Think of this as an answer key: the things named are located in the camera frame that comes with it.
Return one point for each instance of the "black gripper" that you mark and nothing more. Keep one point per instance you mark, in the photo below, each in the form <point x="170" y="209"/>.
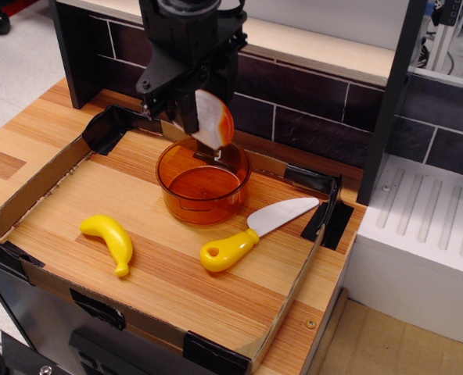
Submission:
<point x="195" y="45"/>

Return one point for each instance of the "white orange toy sushi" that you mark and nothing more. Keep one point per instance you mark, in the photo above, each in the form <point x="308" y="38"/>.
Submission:
<point x="215" y="123"/>

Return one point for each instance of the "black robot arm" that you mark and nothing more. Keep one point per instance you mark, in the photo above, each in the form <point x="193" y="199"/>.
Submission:
<point x="195" y="45"/>

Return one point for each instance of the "orange transparent plastic pot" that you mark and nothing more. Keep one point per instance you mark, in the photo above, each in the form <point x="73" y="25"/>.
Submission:
<point x="202" y="186"/>

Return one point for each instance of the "cardboard fence with black tape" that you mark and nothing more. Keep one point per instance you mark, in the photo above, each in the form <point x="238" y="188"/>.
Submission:
<point x="168" y="315"/>

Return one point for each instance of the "light wooden shelf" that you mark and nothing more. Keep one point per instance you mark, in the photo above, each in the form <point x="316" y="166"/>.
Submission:
<point x="342" y="38"/>

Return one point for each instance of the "yellow white toy knife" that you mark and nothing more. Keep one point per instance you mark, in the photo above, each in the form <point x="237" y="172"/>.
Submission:
<point x="219" y="255"/>

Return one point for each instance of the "yellow toy banana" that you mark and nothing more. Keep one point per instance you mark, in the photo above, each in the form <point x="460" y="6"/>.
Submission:
<point x="117" y="240"/>

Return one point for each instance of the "white drainboard sink unit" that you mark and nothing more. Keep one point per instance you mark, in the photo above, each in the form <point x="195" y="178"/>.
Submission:
<point x="407" y="258"/>

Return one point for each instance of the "dark shelf post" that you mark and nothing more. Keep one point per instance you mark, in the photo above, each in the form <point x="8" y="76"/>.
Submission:
<point x="391" y="101"/>

